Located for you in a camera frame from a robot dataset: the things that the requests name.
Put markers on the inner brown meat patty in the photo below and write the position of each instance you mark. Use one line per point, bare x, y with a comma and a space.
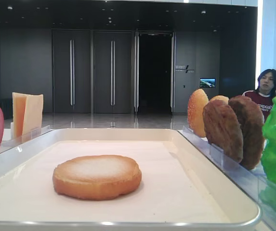
223, 129

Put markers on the brown meat patty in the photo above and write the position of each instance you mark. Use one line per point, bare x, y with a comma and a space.
223, 129
251, 121

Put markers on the pale yellow cheese slice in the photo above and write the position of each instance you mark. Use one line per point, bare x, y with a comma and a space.
33, 113

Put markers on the outer brown meat patty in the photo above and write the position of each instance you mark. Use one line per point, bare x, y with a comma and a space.
251, 121

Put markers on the orange cheese slice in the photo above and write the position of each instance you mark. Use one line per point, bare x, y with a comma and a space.
19, 104

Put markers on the inner sesame bun top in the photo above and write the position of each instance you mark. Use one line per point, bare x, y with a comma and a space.
196, 103

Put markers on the sesame bun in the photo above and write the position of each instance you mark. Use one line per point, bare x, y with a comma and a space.
196, 103
220, 97

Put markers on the dark double door middle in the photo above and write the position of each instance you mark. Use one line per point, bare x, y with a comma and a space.
112, 72

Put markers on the dark double door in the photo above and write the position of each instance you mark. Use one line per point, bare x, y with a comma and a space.
72, 71
112, 72

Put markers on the bottom bun slice on tray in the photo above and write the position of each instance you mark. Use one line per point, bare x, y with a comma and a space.
97, 177

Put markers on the white rectangular tray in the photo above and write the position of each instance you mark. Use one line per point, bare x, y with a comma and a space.
181, 189

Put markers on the outer sesame bun top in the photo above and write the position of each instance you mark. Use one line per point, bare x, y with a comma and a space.
220, 97

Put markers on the dark double door left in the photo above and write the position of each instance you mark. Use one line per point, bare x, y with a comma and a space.
72, 71

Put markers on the person in maroon shirt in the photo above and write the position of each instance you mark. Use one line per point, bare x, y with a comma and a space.
265, 91

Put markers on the small wall screen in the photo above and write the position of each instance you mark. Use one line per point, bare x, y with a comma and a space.
207, 83

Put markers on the left long clear acrylic rail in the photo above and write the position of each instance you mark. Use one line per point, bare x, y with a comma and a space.
8, 144

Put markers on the long clear acrylic rail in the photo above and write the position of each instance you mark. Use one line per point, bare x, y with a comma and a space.
8, 144
252, 182

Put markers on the right long clear acrylic rail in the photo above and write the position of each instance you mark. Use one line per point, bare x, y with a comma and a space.
252, 182

